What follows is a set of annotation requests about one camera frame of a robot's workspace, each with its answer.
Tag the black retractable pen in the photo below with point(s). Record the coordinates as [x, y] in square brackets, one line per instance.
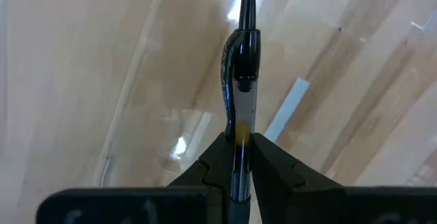
[247, 63]

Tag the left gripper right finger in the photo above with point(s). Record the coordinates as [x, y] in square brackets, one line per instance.
[280, 190]

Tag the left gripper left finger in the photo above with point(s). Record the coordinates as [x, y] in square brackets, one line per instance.
[211, 176]

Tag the clear plastic bin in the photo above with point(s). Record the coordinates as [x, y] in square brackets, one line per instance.
[170, 132]

